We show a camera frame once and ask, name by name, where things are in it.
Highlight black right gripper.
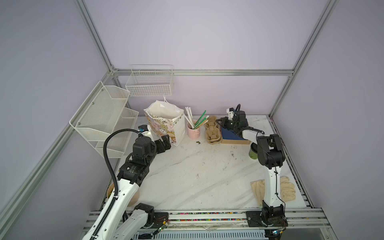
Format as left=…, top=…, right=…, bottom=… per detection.
left=216, top=117, right=239, bottom=131

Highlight brown pulp cup carrier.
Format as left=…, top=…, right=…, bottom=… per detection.
left=204, top=116, right=221, bottom=135

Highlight cartoon animal paper gift bag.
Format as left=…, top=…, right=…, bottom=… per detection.
left=144, top=95, right=186, bottom=147

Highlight green paper coffee cup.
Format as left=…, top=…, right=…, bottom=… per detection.
left=249, top=143, right=258, bottom=160

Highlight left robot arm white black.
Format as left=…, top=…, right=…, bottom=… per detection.
left=83, top=134, right=171, bottom=240

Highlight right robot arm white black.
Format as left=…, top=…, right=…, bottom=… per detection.
left=216, top=107, right=286, bottom=227

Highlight cardboard box of blue napkins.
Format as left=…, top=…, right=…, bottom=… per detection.
left=221, top=127, right=251, bottom=145

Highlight stacked brown pulp cup carriers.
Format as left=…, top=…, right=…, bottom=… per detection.
left=206, top=126, right=223, bottom=145

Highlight brown paper wrapped straw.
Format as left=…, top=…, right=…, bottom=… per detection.
left=195, top=118, right=208, bottom=129

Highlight green wrapped straw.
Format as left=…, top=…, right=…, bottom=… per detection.
left=194, top=110, right=206, bottom=129

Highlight pink metal straw bucket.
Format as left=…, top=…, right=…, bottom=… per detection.
left=187, top=123, right=200, bottom=140

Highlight white wrapped straw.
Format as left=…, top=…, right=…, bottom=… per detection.
left=185, top=107, right=195, bottom=129

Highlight white mesh two-tier shelf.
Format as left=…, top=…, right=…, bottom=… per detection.
left=69, top=82, right=139, bottom=156

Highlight beige cloth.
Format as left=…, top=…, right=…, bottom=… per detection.
left=251, top=176, right=296, bottom=206

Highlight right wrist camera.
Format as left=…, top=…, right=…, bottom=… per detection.
left=227, top=108, right=236, bottom=121

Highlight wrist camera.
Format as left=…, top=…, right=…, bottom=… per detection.
left=138, top=125, right=154, bottom=141
left=227, top=108, right=236, bottom=121

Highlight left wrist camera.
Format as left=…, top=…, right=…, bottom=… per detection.
left=138, top=125, right=154, bottom=141

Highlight white wire basket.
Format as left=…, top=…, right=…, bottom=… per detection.
left=126, top=65, right=174, bottom=97

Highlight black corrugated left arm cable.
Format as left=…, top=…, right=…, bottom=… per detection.
left=102, top=128, right=140, bottom=197

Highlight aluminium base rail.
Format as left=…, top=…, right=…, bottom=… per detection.
left=83, top=204, right=337, bottom=240

